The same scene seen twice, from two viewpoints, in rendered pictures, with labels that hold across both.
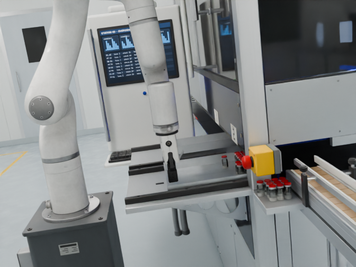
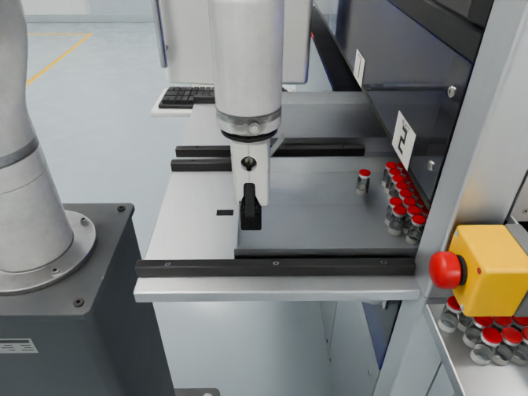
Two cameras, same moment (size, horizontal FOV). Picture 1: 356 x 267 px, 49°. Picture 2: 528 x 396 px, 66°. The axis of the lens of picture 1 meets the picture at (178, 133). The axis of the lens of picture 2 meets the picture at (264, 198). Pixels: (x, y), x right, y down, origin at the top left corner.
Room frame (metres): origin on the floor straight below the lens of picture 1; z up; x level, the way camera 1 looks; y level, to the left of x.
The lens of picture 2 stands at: (0.76, -0.01, 1.32)
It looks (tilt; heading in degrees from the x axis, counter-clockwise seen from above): 36 degrees down; 3
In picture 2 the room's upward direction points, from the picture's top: straight up
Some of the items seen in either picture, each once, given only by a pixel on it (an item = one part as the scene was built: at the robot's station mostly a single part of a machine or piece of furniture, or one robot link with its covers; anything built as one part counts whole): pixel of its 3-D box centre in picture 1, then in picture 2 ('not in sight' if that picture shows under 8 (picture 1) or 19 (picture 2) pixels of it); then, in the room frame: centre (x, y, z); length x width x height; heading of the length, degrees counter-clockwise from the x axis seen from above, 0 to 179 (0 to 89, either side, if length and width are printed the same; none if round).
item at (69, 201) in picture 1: (66, 184); (15, 204); (1.22, 0.39, 0.95); 0.19 x 0.19 x 0.18
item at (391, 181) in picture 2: (242, 164); (401, 199); (1.33, -0.22, 0.90); 0.18 x 0.02 x 0.05; 3
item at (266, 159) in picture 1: (264, 159); (491, 269); (1.08, -0.24, 0.99); 0.08 x 0.07 x 0.07; 93
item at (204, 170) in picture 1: (212, 170); (336, 203); (1.32, -0.11, 0.90); 0.34 x 0.26 x 0.04; 93
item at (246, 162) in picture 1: (248, 162); (449, 269); (1.07, -0.19, 0.99); 0.04 x 0.04 x 0.04; 3
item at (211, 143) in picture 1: (199, 147); (314, 119); (1.66, -0.09, 0.90); 0.34 x 0.26 x 0.04; 93
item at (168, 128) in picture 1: (166, 127); (248, 115); (1.24, 0.04, 1.09); 0.09 x 0.08 x 0.03; 3
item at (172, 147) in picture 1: (168, 145); (249, 156); (1.24, 0.04, 1.03); 0.10 x 0.08 x 0.11; 3
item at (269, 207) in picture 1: (282, 199); (496, 349); (1.06, -0.28, 0.87); 0.14 x 0.13 x 0.02; 93
